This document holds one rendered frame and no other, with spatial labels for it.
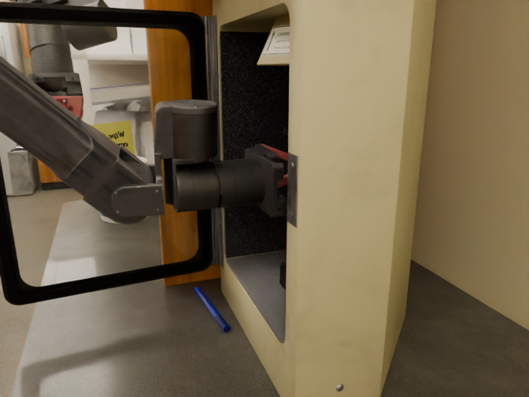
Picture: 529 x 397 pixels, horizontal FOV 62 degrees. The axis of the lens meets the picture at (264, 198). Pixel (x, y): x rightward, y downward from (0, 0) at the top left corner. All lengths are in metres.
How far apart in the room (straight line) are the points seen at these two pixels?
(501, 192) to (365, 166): 0.41
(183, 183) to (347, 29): 0.23
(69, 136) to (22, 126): 0.04
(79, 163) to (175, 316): 0.33
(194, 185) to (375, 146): 0.20
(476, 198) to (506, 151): 0.10
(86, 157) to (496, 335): 0.60
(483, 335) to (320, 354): 0.31
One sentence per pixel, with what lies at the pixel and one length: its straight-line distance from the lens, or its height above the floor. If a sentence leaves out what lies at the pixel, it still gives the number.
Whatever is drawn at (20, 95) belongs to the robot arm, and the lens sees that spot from 0.49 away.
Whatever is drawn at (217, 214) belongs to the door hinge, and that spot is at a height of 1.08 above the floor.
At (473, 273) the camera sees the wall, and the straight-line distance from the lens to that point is 0.88.
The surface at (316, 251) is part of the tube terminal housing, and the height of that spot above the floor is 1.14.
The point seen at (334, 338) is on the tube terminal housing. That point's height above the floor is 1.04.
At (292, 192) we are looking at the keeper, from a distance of 0.43.
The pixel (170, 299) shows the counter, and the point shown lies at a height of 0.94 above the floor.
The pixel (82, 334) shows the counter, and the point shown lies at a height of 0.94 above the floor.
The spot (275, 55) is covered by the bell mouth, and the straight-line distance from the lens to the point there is 0.51.
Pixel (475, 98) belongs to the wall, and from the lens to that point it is 0.85.
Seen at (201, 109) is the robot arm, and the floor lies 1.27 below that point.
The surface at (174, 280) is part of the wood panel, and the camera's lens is 0.82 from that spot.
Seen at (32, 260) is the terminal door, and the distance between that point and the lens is 0.71.
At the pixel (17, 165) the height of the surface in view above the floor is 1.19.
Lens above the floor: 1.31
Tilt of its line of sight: 16 degrees down
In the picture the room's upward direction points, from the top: straight up
